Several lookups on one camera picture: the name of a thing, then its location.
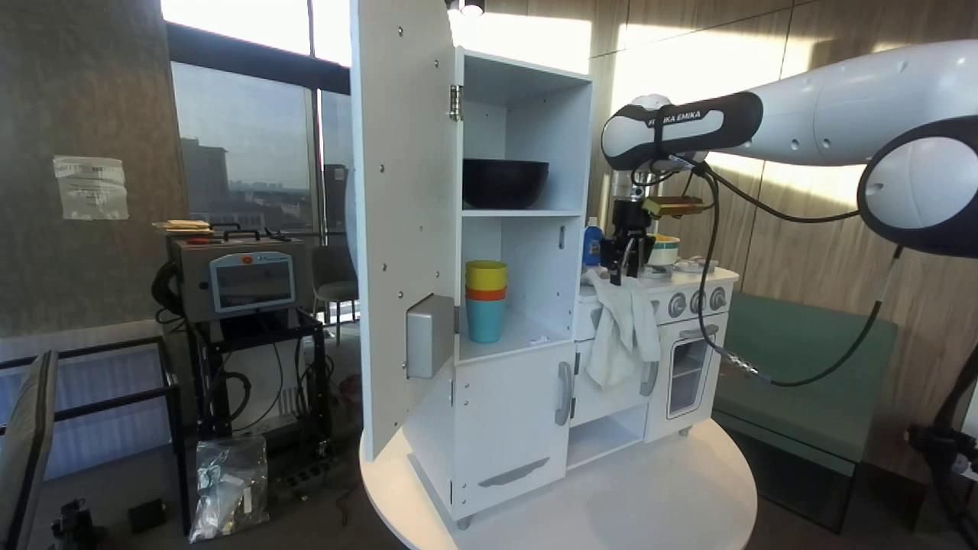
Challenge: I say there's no yellow wrist camera box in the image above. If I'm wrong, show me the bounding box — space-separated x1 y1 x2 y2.
652 191 713 220

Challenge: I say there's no paper sign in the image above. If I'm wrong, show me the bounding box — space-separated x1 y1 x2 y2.
51 152 130 223

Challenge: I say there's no white wall radiator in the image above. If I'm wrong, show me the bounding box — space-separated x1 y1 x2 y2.
0 339 178 482

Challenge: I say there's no clear plastic bag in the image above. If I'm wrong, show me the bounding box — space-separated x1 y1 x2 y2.
185 431 272 543

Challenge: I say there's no blue bottle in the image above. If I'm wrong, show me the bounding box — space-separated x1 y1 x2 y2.
581 217 605 269

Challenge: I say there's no white toy fridge door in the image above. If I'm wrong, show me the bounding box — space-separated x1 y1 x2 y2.
348 0 460 461

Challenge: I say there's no blue plastic cup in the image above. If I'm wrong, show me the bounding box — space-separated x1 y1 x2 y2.
465 295 511 347

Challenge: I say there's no white toy pot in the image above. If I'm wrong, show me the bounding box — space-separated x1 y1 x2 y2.
647 233 685 272

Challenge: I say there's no round white table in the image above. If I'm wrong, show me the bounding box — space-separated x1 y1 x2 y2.
358 405 760 550

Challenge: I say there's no grey machine with screen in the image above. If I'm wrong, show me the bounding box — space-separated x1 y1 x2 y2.
164 236 316 328

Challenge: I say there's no tan flat box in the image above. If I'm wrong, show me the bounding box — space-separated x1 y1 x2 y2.
149 217 220 242

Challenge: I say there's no small black floor device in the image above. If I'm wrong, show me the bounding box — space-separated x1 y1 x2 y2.
51 497 102 550
125 494 172 532

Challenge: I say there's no black floor equipment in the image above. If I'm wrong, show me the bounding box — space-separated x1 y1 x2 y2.
906 423 978 514

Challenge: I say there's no dark folding chair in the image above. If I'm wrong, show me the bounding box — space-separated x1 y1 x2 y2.
310 242 360 344

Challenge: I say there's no black bowl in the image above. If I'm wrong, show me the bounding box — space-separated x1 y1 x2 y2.
460 156 549 212

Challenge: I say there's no green bench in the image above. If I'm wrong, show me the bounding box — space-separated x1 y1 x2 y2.
713 294 906 532

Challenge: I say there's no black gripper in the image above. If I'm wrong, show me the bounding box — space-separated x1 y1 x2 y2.
599 195 660 286

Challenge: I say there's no white toy kitchen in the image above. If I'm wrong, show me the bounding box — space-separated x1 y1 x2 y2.
400 9 743 528

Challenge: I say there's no yellow plastic cup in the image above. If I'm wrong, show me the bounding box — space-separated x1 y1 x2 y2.
465 261 511 295

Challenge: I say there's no black equipment cart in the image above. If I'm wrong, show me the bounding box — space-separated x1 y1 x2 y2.
149 304 332 532

